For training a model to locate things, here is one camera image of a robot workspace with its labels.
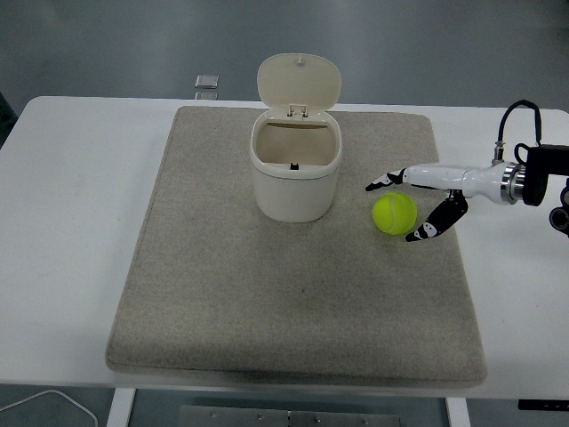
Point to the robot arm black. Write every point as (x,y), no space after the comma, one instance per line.
(535,178)

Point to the black table control panel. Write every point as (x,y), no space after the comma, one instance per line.
(542,405)

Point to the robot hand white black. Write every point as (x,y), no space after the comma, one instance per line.
(444,174)

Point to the square metal floor plate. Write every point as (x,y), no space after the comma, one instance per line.
(207,81)
(205,95)

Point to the yellow tennis ball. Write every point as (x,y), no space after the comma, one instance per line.
(395,213)

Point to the white table leg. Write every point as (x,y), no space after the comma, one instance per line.
(459,413)
(120,409)

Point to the grey metal plate with screws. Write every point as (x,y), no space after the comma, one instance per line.
(289,418)

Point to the beige grey fabric mat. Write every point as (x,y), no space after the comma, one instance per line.
(289,289)

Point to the cream bin with hinged lid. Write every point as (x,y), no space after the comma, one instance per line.
(293,191)

